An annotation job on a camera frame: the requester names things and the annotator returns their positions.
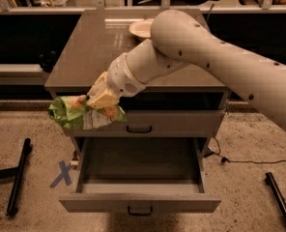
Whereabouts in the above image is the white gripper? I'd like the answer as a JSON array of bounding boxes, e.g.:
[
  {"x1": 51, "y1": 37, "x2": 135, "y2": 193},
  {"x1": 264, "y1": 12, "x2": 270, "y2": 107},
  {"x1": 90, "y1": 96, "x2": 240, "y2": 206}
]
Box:
[{"x1": 86, "y1": 53, "x2": 146, "y2": 110}]

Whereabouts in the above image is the green rice chip bag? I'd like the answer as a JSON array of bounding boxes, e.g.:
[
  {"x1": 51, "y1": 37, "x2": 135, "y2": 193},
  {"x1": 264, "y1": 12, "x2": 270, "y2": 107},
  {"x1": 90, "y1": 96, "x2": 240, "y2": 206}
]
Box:
[{"x1": 48, "y1": 95, "x2": 127, "y2": 131}]

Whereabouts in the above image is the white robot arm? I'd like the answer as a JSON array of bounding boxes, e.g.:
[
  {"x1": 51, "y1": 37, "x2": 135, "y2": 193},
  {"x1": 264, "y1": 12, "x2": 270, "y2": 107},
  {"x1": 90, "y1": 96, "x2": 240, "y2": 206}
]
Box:
[{"x1": 87, "y1": 10, "x2": 286, "y2": 131}]

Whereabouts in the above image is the grey drawer cabinet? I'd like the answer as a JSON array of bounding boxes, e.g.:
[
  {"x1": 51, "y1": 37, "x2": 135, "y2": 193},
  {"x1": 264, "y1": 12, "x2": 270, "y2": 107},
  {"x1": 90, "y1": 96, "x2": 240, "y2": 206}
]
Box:
[{"x1": 45, "y1": 10, "x2": 230, "y2": 155}]

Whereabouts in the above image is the black clamp object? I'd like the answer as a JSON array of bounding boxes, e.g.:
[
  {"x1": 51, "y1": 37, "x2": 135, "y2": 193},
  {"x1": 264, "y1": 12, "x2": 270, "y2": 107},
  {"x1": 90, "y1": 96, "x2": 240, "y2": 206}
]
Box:
[{"x1": 39, "y1": 51, "x2": 56, "y2": 73}]

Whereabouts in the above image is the white bowl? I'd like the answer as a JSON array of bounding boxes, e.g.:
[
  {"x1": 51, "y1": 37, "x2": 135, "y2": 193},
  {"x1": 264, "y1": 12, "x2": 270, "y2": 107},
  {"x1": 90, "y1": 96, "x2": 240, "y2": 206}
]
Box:
[{"x1": 129, "y1": 20, "x2": 153, "y2": 41}]

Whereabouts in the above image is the blue tape cross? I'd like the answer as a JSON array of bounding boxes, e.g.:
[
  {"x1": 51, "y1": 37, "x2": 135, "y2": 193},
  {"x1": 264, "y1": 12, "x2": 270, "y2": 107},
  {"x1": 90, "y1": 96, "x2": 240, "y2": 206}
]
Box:
[{"x1": 49, "y1": 160, "x2": 72, "y2": 189}]

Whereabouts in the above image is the black stand leg left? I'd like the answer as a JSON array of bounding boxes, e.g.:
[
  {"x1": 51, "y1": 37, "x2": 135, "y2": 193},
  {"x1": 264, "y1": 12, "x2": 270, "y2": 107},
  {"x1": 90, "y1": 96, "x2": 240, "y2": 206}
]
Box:
[{"x1": 0, "y1": 138, "x2": 33, "y2": 217}]

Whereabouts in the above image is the black stand leg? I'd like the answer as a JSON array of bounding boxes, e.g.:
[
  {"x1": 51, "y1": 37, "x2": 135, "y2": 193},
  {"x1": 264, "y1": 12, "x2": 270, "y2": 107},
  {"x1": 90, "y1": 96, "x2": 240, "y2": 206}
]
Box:
[
  {"x1": 0, "y1": 138, "x2": 33, "y2": 217},
  {"x1": 265, "y1": 172, "x2": 286, "y2": 222}
]

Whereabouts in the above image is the black stand leg right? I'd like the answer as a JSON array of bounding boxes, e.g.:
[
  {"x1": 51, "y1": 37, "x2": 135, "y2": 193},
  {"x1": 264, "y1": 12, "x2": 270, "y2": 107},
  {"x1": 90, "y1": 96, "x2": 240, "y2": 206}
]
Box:
[{"x1": 265, "y1": 172, "x2": 286, "y2": 222}]

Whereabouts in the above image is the black power cable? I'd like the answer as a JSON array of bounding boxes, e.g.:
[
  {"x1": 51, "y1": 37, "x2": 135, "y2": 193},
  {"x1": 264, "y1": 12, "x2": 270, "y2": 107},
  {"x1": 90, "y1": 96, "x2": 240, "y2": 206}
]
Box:
[{"x1": 203, "y1": 136, "x2": 286, "y2": 165}]

